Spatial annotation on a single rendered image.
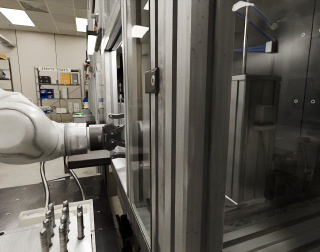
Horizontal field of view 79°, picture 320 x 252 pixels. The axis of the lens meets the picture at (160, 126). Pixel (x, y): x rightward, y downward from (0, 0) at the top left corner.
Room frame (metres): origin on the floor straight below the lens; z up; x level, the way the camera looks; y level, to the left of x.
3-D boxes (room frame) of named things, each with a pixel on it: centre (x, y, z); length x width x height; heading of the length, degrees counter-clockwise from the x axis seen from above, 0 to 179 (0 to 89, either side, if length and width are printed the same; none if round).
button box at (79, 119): (0.98, 0.40, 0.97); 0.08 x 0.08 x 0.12; 21
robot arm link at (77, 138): (0.54, 0.23, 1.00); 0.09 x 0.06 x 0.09; 21
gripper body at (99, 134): (0.56, 0.16, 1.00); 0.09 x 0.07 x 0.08; 111
